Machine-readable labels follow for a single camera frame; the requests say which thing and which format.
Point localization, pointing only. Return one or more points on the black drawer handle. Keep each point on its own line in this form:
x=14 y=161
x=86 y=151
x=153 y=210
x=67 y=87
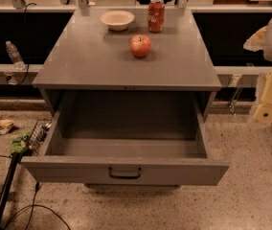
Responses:
x=124 y=174

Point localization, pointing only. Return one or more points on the green snack bag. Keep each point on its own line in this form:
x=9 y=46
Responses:
x=19 y=142

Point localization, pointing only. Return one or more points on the clear plastic water bottle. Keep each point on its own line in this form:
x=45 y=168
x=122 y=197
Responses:
x=15 y=56

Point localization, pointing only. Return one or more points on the metal clamp bracket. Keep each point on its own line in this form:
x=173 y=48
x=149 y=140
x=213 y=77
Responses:
x=234 y=83

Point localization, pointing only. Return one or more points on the open grey top drawer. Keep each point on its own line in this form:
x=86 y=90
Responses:
x=162 y=133

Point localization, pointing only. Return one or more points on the red apple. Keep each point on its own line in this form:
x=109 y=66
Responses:
x=140 y=45

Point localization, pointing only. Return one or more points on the grey metal cabinet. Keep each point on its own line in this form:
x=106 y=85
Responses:
x=89 y=56

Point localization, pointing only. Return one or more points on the red cola can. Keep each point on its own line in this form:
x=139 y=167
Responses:
x=155 y=15

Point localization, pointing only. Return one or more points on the black pole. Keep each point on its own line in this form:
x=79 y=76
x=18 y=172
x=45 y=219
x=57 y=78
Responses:
x=15 y=158

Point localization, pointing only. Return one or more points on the white bowl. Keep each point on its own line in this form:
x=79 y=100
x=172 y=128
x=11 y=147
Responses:
x=117 y=20

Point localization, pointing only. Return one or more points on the wire mesh basket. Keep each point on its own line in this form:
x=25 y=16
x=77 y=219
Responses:
x=38 y=136

